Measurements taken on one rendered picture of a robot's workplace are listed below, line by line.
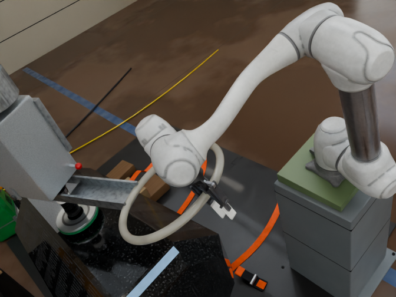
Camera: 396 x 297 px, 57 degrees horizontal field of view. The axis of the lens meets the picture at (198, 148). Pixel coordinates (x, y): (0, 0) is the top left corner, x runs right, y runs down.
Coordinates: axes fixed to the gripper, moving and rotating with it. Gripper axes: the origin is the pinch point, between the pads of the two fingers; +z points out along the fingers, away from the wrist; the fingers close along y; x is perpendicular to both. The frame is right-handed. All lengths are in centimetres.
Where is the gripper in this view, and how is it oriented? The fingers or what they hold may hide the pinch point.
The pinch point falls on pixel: (223, 209)
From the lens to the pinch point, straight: 124.1
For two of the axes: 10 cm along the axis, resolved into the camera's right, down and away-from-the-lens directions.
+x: -5.2, 7.3, -4.5
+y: -6.2, 0.5, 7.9
